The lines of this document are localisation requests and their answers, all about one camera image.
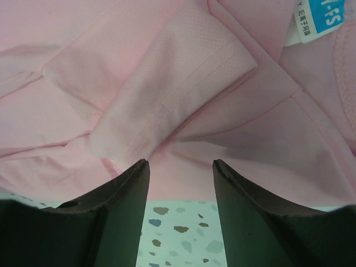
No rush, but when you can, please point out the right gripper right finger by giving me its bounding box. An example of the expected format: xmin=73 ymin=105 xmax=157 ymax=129
xmin=212 ymin=160 xmax=355 ymax=266

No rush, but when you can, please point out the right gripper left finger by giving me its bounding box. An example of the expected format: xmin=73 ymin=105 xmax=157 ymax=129
xmin=1 ymin=159 xmax=150 ymax=266

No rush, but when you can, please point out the pink t shirt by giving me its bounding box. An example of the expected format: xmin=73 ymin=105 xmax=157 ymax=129
xmin=1 ymin=1 xmax=355 ymax=207

